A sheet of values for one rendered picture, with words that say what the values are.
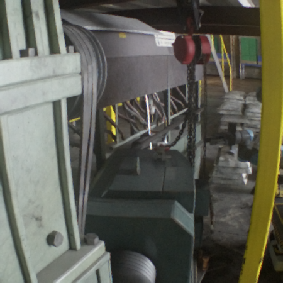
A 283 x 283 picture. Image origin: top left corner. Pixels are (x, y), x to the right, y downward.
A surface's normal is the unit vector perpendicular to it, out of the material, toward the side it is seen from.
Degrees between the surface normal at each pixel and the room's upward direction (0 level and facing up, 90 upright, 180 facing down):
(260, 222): 90
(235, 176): 64
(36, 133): 90
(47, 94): 90
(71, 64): 90
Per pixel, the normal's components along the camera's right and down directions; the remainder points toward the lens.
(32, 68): 0.89, 0.11
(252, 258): -0.45, 0.26
